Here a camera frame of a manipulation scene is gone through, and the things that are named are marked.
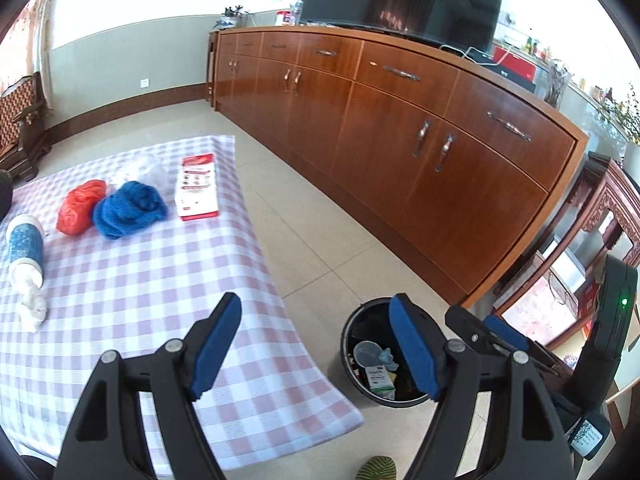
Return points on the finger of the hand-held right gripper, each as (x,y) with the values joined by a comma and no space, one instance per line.
(505,332)
(470,327)

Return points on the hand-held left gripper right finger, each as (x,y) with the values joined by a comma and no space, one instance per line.
(415,350)

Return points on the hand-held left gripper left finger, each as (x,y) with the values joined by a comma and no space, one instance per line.
(217,345)

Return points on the light blue face mask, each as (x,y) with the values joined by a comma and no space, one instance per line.
(387,357)

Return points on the green white drink carton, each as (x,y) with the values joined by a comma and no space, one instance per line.
(377,377)

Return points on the black plastic bin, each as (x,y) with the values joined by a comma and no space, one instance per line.
(357,322)

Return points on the red white cardboard box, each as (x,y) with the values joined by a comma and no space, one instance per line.
(197,190)

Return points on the blue plastic bag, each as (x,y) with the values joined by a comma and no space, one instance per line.
(125,210)

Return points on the white tissue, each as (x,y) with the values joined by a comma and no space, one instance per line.
(34,310)

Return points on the clear plastic bag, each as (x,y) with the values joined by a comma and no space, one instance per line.
(145,172)

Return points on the red plastic bag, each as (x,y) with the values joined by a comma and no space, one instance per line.
(77,207)

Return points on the white blue spray bottle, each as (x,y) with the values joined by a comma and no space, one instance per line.
(25,247)

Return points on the pink checkered tablecloth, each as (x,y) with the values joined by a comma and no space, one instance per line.
(125,285)

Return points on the green striped slipper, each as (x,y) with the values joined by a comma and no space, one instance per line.
(377,469)

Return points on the carved wooden stand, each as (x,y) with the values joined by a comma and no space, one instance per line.
(607,195)

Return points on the green leafy plant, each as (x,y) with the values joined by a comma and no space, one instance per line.
(620,115)

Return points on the long wooden sideboard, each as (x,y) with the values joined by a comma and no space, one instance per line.
(350,125)

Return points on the glass vase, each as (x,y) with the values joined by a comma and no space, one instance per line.
(555,85)

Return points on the black iron teapot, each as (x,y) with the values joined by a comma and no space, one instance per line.
(4,195)

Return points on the wooden upholstered sofa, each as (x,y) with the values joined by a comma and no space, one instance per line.
(15,110)

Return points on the small potted plant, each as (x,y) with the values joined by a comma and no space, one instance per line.
(230,22)

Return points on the black flat television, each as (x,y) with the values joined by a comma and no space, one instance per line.
(400,0)

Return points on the pink patterned curtain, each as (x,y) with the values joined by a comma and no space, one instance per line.
(30,45)

